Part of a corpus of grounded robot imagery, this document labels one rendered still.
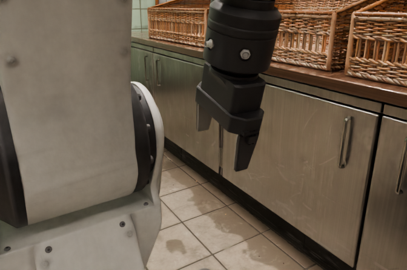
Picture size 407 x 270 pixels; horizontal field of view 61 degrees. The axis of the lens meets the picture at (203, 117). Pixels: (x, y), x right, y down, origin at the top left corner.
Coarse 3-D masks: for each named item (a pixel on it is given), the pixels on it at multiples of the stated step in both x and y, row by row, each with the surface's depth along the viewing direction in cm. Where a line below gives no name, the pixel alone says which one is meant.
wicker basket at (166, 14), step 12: (180, 0) 187; (192, 0) 190; (204, 0) 195; (156, 12) 171; (168, 12) 160; (180, 12) 151; (192, 12) 143; (204, 12) 136; (156, 24) 173; (168, 24) 163; (180, 24) 153; (192, 24) 195; (204, 24) 137; (156, 36) 175; (168, 36) 164; (180, 36) 155; (192, 36) 147; (204, 36) 139
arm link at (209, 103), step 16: (208, 32) 42; (208, 48) 42; (224, 48) 40; (240, 48) 40; (256, 48) 40; (272, 48) 42; (208, 64) 47; (224, 64) 41; (240, 64) 41; (256, 64) 41; (208, 80) 47; (224, 80) 43; (240, 80) 43; (256, 80) 44; (208, 96) 47; (224, 96) 44; (240, 96) 43; (256, 96) 44; (208, 112) 48; (224, 112) 44; (240, 112) 44; (256, 112) 45; (224, 128) 45; (240, 128) 44; (256, 128) 44
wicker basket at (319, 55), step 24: (288, 0) 148; (312, 0) 143; (336, 0) 134; (360, 0) 91; (288, 24) 100; (312, 24) 93; (336, 24) 134; (288, 48) 101; (312, 48) 131; (336, 48) 90
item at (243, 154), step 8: (240, 136) 44; (248, 136) 44; (256, 136) 44; (240, 144) 45; (248, 144) 45; (240, 152) 45; (248, 152) 46; (240, 160) 46; (248, 160) 47; (240, 168) 47
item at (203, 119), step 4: (196, 104) 53; (196, 108) 53; (200, 108) 53; (196, 112) 54; (200, 112) 53; (204, 112) 54; (196, 116) 54; (200, 116) 54; (204, 116) 54; (208, 116) 55; (196, 120) 54; (200, 120) 54; (204, 120) 55; (208, 120) 55; (196, 124) 55; (200, 124) 55; (204, 124) 55; (208, 124) 55; (196, 128) 55; (200, 128) 55; (204, 128) 55; (208, 128) 56
